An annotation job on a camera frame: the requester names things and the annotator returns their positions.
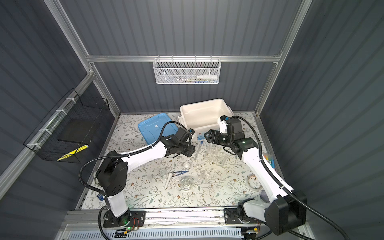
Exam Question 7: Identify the blue plastic box lid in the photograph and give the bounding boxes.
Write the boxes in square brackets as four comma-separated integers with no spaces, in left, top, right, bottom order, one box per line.
[138,113,179,145]

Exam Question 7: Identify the white wire mesh basket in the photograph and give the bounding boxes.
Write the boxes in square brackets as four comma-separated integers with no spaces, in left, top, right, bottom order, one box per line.
[153,60,222,85]

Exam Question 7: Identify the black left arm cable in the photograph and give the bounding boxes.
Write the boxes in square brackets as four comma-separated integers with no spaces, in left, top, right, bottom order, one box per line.
[77,120,190,240]

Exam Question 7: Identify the white bottle in basket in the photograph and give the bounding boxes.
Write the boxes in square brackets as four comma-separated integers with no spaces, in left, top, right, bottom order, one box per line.
[197,75,219,82]

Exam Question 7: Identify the coloured marker set box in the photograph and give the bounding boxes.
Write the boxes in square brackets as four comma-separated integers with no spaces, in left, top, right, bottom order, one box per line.
[263,154,276,169]

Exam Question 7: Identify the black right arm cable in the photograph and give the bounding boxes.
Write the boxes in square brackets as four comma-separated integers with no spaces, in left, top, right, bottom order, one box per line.
[229,115,352,240]

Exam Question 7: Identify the black wire mesh basket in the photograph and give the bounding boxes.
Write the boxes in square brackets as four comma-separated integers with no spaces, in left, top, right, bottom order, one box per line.
[24,91,110,163]

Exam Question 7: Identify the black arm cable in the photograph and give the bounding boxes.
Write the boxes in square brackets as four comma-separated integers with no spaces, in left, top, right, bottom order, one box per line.
[229,115,352,240]
[77,120,190,240]

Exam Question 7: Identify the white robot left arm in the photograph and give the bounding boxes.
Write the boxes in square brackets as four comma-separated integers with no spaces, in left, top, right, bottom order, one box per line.
[96,128,196,218]

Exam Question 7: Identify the white plastic storage box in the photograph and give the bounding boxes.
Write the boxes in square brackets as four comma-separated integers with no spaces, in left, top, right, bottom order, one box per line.
[178,99,234,141]

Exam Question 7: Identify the blue tweezers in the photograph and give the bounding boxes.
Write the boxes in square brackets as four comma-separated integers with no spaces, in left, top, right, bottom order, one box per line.
[172,171,189,177]

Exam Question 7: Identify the round tape roll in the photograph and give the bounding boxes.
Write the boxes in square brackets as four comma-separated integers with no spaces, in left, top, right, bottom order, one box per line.
[246,175,263,191]

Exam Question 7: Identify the clear glass flask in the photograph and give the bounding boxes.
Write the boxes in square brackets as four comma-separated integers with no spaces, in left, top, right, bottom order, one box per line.
[180,176,194,191]

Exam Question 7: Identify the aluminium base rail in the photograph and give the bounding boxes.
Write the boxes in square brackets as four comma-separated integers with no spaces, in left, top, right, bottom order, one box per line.
[64,205,304,230]

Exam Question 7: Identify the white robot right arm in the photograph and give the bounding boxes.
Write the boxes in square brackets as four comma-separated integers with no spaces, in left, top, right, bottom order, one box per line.
[204,115,307,235]

